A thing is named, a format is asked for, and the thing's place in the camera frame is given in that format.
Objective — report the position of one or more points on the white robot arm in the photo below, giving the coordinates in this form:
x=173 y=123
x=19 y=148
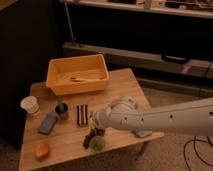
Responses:
x=195 y=117

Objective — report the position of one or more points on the orange plastic bin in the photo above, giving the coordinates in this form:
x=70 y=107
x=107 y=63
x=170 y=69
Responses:
x=89 y=66

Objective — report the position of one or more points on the dark striped bar object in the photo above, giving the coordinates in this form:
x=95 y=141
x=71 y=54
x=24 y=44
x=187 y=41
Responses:
x=82 y=115

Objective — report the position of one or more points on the white plastic cup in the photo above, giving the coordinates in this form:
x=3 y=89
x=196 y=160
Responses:
x=30 y=105

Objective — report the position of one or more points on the metal stand pole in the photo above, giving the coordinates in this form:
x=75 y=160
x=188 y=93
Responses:
x=72 y=37

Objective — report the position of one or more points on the blue sponge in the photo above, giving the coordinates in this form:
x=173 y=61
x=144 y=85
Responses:
x=47 y=124

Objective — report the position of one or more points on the blue crumpled cloth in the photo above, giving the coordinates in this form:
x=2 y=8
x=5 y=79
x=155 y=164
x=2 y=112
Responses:
x=142 y=134

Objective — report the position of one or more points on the bunch of dark grapes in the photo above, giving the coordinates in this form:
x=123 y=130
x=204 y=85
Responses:
x=93 y=132

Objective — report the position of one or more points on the wooden table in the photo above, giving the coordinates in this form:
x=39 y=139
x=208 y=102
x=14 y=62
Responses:
x=66 y=139

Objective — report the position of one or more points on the green small cup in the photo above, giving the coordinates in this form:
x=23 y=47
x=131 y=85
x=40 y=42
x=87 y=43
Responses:
x=97 y=144

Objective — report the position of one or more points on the utensil inside bin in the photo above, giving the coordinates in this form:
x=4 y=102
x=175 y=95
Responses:
x=78 y=79

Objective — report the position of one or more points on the grey low shelf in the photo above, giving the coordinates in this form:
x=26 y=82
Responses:
x=143 y=60

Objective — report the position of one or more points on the orange round object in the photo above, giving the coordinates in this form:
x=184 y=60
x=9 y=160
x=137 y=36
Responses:
x=42 y=151

